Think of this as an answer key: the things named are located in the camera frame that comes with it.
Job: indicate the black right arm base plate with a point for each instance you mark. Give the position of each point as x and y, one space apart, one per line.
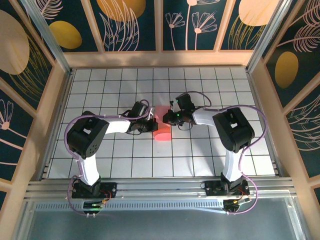
212 188

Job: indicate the aluminium corner post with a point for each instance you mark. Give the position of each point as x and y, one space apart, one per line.
49 37
265 37

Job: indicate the small electronics board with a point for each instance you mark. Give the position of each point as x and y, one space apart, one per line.
233 203
92 205

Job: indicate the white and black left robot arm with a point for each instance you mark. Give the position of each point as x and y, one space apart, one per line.
85 135

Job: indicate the pink cloth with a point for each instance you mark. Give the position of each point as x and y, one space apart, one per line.
163 136

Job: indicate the grey metal panel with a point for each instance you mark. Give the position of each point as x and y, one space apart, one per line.
160 225

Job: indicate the aluminium side rail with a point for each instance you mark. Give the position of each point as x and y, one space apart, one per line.
58 120
258 100

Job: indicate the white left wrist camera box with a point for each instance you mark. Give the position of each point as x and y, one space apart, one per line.
151 113

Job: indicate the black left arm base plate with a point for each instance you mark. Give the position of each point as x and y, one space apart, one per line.
108 187

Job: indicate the white gridded table mat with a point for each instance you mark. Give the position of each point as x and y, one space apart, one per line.
112 82

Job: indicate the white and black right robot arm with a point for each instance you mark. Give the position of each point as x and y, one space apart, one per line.
235 130

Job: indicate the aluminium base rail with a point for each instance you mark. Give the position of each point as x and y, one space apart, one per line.
160 186

